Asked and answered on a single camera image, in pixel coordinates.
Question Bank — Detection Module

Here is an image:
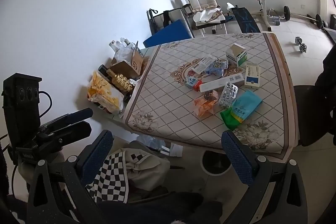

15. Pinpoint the blue mat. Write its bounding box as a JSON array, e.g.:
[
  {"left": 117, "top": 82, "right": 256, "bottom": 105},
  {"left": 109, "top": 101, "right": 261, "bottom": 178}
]
[{"left": 143, "top": 19, "right": 193, "bottom": 48}]

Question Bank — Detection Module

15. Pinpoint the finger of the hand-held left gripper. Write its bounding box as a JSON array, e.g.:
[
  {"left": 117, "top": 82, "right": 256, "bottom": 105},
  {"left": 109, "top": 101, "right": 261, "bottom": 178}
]
[
  {"left": 42, "top": 108, "right": 93, "bottom": 132},
  {"left": 52, "top": 120, "right": 92, "bottom": 146}
]

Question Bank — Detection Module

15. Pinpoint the white plastic packet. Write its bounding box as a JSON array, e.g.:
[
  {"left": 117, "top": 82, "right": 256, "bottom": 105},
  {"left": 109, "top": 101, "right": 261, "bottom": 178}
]
[{"left": 136, "top": 135, "right": 183, "bottom": 157}]

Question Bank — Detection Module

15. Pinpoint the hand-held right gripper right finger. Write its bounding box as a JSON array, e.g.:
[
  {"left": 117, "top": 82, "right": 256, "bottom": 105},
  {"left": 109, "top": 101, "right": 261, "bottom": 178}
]
[{"left": 221, "top": 130, "right": 307, "bottom": 224}]

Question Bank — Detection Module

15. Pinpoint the orange snack wrapper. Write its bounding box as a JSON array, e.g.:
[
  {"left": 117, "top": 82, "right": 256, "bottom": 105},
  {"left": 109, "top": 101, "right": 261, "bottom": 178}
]
[{"left": 194, "top": 90, "right": 219, "bottom": 117}]

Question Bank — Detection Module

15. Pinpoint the black cable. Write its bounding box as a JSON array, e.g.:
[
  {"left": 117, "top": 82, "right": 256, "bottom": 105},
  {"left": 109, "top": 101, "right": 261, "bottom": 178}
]
[{"left": 39, "top": 91, "right": 53, "bottom": 122}]

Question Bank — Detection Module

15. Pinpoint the white blue medicine box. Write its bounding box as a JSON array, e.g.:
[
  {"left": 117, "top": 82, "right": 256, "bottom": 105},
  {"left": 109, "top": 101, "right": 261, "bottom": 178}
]
[{"left": 244, "top": 63, "right": 261, "bottom": 89}]

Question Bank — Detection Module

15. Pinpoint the patterned tablecloth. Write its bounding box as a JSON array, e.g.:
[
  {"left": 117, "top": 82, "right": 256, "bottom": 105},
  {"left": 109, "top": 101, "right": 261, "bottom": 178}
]
[{"left": 123, "top": 32, "right": 297, "bottom": 159}]

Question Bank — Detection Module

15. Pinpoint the gold bottle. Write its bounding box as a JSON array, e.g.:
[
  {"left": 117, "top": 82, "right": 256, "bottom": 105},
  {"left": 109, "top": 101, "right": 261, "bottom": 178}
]
[{"left": 106, "top": 69, "right": 134, "bottom": 92}]

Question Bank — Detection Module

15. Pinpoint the white folding chair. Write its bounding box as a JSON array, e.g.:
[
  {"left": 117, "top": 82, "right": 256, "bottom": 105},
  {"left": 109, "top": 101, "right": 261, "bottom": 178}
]
[{"left": 147, "top": 7, "right": 189, "bottom": 35}]

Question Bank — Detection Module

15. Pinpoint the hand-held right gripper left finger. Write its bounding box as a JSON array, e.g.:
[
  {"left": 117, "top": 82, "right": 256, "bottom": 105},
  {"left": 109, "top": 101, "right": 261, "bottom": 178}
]
[{"left": 26, "top": 130, "right": 114, "bottom": 224}]

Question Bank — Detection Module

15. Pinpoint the black weight bench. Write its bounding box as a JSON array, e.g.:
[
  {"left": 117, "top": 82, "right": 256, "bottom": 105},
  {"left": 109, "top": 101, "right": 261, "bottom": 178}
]
[{"left": 231, "top": 6, "right": 261, "bottom": 33}]

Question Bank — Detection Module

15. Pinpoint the white paper bag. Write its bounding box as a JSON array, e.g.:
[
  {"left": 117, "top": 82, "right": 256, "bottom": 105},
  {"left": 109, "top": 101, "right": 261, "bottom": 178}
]
[{"left": 193, "top": 5, "right": 223, "bottom": 24}]

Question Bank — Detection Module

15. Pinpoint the black white checkered cloth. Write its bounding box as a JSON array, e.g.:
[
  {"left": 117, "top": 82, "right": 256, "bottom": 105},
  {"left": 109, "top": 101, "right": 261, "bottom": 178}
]
[{"left": 86, "top": 152, "right": 132, "bottom": 203}]

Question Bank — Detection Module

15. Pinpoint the small barbell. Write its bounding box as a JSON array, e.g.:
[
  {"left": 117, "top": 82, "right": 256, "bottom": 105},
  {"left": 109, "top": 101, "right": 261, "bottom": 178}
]
[{"left": 283, "top": 6, "right": 328, "bottom": 29}]

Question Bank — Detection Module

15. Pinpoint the dark bottle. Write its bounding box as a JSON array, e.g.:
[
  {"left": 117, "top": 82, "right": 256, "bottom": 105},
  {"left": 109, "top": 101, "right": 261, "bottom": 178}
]
[{"left": 98, "top": 64, "right": 111, "bottom": 80}]

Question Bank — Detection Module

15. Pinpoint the long white box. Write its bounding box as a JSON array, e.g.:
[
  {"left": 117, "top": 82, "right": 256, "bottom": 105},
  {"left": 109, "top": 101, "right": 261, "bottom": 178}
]
[{"left": 199, "top": 74, "right": 244, "bottom": 93}]

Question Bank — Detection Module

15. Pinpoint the green white medicine box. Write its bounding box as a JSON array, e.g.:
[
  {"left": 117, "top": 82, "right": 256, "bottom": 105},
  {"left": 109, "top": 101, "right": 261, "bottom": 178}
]
[{"left": 226, "top": 43, "right": 248, "bottom": 68}]

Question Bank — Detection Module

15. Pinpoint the yellow snack bag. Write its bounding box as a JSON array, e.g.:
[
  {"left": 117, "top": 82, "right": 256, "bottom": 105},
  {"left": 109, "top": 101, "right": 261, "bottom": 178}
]
[{"left": 87, "top": 70, "right": 125, "bottom": 114}]

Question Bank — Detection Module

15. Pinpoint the white red pill box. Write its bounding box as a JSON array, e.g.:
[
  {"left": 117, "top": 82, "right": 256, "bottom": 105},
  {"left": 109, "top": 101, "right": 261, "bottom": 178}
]
[{"left": 191, "top": 56, "right": 217, "bottom": 73}]

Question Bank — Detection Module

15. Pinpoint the blue white snack wrapper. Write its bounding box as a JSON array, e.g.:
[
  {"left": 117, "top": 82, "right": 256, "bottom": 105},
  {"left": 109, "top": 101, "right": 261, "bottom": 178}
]
[{"left": 206, "top": 59, "right": 229, "bottom": 76}]

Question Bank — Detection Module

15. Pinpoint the white trash bin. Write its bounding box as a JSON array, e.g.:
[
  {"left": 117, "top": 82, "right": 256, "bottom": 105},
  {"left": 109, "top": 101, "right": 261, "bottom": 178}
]
[{"left": 201, "top": 151, "right": 233, "bottom": 177}]

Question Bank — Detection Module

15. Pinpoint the cardboard box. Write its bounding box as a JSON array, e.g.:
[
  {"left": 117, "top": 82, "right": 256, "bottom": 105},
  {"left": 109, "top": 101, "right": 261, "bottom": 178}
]
[{"left": 110, "top": 42, "right": 150, "bottom": 79}]

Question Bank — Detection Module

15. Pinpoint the blue green rice bag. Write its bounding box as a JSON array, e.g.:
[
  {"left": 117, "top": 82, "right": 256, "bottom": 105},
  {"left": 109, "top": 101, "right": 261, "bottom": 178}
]
[{"left": 220, "top": 90, "right": 263, "bottom": 131}]

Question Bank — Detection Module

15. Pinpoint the blue red small packet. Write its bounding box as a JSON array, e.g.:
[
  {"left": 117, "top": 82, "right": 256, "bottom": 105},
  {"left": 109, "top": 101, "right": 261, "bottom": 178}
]
[{"left": 185, "top": 76, "right": 203, "bottom": 90}]

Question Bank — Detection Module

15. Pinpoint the silver blister pack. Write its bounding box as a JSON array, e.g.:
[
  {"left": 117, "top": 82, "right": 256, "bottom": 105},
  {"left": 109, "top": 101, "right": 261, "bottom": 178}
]
[{"left": 218, "top": 82, "right": 239, "bottom": 108}]

